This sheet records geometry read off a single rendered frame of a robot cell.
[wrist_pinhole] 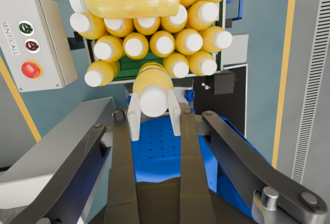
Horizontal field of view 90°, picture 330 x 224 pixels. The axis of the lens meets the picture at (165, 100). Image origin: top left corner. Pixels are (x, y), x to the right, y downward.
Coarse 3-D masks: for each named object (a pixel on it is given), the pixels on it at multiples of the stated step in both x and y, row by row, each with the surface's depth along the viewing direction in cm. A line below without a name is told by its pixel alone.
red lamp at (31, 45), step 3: (27, 42) 35; (30, 42) 35; (33, 42) 35; (27, 45) 35; (30, 45) 35; (33, 45) 35; (36, 45) 35; (27, 48) 35; (30, 48) 35; (33, 48) 35; (36, 48) 36; (33, 51) 36
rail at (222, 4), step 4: (224, 0) 47; (220, 4) 49; (224, 4) 47; (220, 8) 49; (224, 8) 48; (220, 12) 49; (224, 12) 48; (220, 16) 50; (224, 16) 48; (220, 20) 50; (224, 20) 49; (220, 24) 50; (224, 24) 49; (224, 28) 49; (220, 52) 52; (220, 56) 53; (220, 60) 53; (220, 64) 53; (220, 68) 54
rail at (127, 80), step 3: (189, 72) 56; (216, 72) 54; (219, 72) 54; (189, 75) 53; (192, 75) 54; (195, 75) 54; (129, 78) 55; (132, 78) 54; (135, 78) 54; (111, 81) 53; (114, 81) 52; (117, 81) 52; (120, 81) 52; (123, 81) 52; (126, 81) 52; (129, 81) 52; (132, 81) 53
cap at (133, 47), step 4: (128, 40) 37; (132, 40) 37; (136, 40) 37; (128, 44) 38; (132, 44) 38; (136, 44) 38; (140, 44) 38; (128, 48) 38; (132, 48) 38; (136, 48) 38; (140, 48) 38; (128, 52) 38; (132, 52) 38; (136, 52) 38; (140, 52) 38
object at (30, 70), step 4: (24, 64) 36; (28, 64) 36; (32, 64) 36; (24, 68) 36; (28, 68) 36; (32, 68) 36; (36, 68) 37; (24, 72) 37; (28, 72) 37; (32, 72) 37; (36, 72) 37; (28, 76) 37; (32, 76) 37; (36, 76) 37
